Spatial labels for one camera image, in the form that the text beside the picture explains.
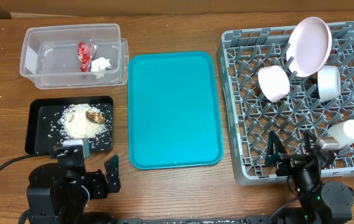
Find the pink bowl with rice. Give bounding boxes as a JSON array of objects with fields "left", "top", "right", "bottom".
[{"left": 258, "top": 65, "right": 290, "bottom": 102}]

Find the teal plastic tray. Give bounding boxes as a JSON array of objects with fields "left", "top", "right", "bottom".
[{"left": 128, "top": 51, "right": 224, "bottom": 170}]

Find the black waste tray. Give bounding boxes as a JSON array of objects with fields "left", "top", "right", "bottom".
[{"left": 25, "top": 96, "right": 113, "bottom": 154}]

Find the grey-green bowl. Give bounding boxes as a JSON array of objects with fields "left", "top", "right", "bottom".
[{"left": 328, "top": 119, "right": 354, "bottom": 149}]

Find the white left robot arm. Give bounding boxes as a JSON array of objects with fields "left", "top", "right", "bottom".
[{"left": 18, "top": 155, "right": 121, "bottom": 224}]

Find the white round plate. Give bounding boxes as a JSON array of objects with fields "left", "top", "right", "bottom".
[{"left": 286, "top": 17, "right": 332, "bottom": 78}]

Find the red snack wrapper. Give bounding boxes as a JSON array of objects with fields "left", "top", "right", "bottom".
[{"left": 78, "top": 42, "right": 98, "bottom": 72}]

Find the gold wrapper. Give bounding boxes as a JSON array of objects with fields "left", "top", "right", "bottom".
[{"left": 85, "top": 111, "right": 106, "bottom": 124}]

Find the grey dishwasher rack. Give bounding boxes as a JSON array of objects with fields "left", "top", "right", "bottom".
[{"left": 217, "top": 21, "right": 354, "bottom": 185}]

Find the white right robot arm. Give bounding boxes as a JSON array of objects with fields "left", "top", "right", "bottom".
[{"left": 265, "top": 131, "right": 354, "bottom": 223}]

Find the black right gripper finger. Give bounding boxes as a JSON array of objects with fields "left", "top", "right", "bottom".
[
  {"left": 264, "top": 131, "right": 287, "bottom": 166},
  {"left": 304, "top": 130, "right": 317, "bottom": 152}
]

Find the white tissue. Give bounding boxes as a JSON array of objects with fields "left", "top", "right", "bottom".
[{"left": 90, "top": 57, "right": 111, "bottom": 79}]

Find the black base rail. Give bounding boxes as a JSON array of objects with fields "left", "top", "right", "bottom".
[{"left": 109, "top": 215, "right": 269, "bottom": 224}]

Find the spilled rice pile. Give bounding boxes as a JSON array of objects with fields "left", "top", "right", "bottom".
[{"left": 43, "top": 103, "right": 113, "bottom": 152}]

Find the clear plastic bin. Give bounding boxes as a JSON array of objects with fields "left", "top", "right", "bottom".
[{"left": 19, "top": 24, "right": 129, "bottom": 90}]

